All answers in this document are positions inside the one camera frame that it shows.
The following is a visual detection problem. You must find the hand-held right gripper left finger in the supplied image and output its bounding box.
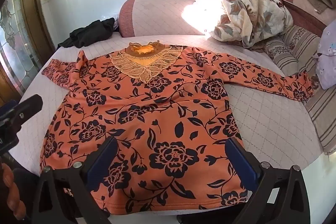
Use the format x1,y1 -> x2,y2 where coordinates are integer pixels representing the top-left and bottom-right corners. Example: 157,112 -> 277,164
31,137 -> 119,224

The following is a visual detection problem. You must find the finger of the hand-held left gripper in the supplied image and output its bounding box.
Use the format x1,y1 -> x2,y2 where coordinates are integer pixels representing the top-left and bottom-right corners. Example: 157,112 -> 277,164
0,94 -> 44,135

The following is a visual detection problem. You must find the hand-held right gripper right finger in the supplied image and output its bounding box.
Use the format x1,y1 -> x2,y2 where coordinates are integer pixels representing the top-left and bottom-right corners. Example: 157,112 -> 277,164
225,137 -> 311,224

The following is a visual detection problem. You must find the orange floral sweater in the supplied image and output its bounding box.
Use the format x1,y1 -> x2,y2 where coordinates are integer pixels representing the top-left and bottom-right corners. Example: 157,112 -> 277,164
39,41 -> 315,215

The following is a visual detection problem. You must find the person's left hand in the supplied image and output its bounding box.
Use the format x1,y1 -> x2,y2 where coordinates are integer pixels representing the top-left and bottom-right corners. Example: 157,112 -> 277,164
0,162 -> 27,220

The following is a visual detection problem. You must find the white quilted bed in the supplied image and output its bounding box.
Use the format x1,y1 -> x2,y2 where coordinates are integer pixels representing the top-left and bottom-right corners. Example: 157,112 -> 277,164
9,33 -> 324,224

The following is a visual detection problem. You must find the wooden door with patterned glass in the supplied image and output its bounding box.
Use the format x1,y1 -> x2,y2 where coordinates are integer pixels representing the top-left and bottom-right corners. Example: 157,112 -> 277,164
0,0 -> 57,106

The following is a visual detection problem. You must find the black cloth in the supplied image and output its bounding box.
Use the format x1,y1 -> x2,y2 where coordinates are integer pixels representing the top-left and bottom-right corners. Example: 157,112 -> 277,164
58,17 -> 116,48

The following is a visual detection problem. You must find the striped brown cushion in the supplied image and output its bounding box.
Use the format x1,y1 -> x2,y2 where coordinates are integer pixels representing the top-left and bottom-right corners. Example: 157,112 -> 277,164
264,25 -> 336,156

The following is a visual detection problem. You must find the lilac floral pillow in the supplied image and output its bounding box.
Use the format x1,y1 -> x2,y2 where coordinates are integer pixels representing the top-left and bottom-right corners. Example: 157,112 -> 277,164
314,20 -> 336,90

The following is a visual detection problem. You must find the cream floral blanket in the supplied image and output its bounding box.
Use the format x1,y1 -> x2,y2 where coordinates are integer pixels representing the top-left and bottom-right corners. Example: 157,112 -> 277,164
194,0 -> 294,50

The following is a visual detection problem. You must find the pink quilted bolster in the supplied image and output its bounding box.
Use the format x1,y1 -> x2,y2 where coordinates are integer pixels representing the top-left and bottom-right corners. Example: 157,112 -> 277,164
118,0 -> 210,38

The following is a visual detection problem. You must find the red-brown blanket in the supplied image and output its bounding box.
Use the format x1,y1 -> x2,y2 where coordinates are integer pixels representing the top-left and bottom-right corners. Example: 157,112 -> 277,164
272,0 -> 332,38

